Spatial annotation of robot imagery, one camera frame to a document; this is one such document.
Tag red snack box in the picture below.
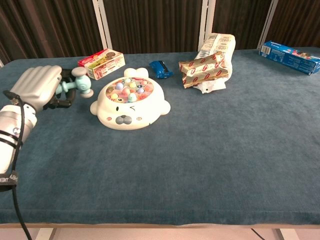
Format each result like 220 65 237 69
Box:
77 48 126 81

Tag white printed snack bag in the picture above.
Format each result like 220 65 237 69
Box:
194 32 237 95

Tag blue cookie box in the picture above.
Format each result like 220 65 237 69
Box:
259 40 320 76

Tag white seal whack-a-mole toy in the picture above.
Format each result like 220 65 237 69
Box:
89 67 172 131

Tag small blue crumpled wrapper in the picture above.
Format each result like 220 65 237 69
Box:
149 60 173 80

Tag white table leg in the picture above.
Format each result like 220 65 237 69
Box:
276 228 292 240
34 227 55 240

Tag blue table cloth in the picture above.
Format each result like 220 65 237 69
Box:
0 47 320 226

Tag dark brown slatted panel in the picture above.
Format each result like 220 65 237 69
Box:
264 0 320 48
103 0 206 55
0 0 104 66
212 0 272 51

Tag black floor cable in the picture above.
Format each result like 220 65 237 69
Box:
250 228 263 240

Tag light blue toy hammer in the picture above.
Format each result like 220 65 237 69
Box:
55 67 95 99

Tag gold snack bar red print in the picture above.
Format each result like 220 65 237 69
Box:
181 67 230 90
178 51 226 76

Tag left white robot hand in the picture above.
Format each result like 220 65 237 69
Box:
10 65 77 112

